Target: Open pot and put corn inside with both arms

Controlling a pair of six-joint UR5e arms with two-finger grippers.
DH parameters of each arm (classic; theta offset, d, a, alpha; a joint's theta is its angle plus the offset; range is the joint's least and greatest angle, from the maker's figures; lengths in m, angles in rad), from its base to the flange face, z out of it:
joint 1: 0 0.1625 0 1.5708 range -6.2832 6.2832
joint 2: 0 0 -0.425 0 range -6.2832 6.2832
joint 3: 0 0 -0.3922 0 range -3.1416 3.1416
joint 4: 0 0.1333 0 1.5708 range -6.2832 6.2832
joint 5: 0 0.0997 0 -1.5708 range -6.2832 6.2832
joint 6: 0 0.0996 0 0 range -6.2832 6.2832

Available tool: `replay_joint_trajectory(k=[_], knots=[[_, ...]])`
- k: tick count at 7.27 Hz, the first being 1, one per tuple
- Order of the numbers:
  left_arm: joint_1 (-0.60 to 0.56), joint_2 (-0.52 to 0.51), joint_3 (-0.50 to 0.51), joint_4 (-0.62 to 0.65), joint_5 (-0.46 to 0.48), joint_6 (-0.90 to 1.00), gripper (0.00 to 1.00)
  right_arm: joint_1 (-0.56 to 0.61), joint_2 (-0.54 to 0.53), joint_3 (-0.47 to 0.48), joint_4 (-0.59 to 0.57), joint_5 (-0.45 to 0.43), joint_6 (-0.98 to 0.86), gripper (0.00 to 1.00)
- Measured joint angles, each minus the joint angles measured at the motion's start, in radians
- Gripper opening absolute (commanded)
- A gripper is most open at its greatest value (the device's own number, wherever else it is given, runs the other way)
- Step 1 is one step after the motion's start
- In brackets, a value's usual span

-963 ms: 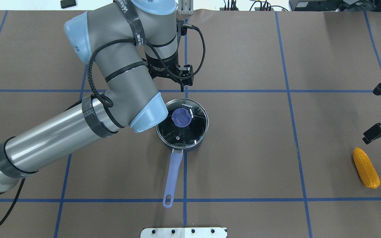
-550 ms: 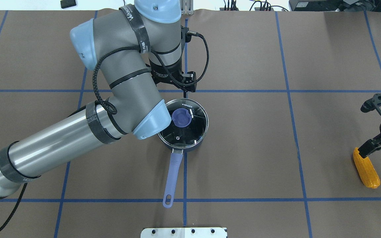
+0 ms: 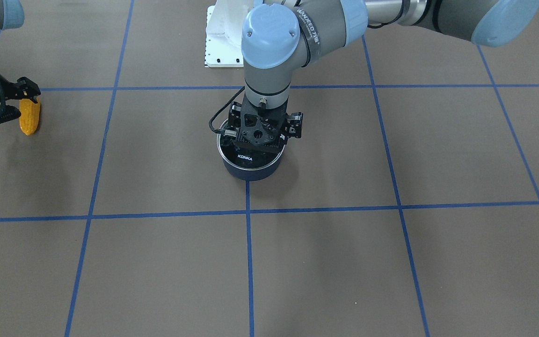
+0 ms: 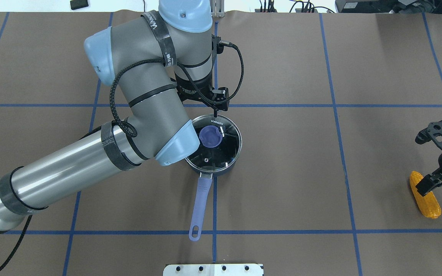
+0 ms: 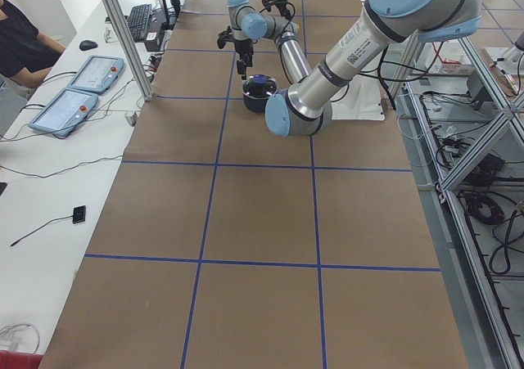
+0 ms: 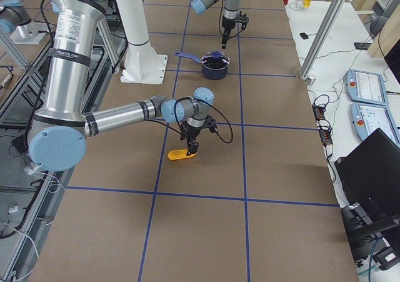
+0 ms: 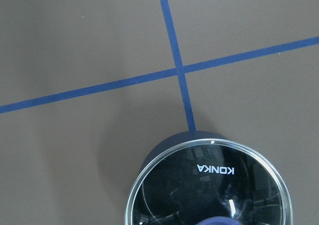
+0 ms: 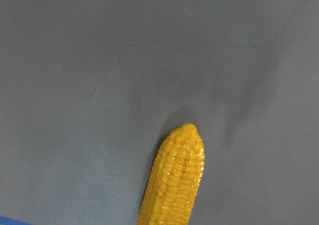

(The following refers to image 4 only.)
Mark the black gripper lid side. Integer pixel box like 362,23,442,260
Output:
170,75,229,112

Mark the glass lid purple knob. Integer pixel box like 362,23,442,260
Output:
185,114,242,175

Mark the yellow corn cob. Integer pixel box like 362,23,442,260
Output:
409,171,442,219

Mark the grey robot arm lid side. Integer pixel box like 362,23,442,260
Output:
0,0,216,234

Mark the black equipment box back right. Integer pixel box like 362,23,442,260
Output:
335,0,442,14

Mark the black device on back table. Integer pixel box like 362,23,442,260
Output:
69,0,89,11

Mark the dark blue saucepan purple handle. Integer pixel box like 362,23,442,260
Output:
186,114,242,242

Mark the metal post at table edge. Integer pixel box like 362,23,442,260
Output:
210,0,225,18

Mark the black braided cable lid arm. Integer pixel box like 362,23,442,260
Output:
109,41,244,138

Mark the cables and plugs back table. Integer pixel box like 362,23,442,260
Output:
257,0,335,13

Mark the white metal camera stand base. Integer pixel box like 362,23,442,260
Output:
163,263,264,276

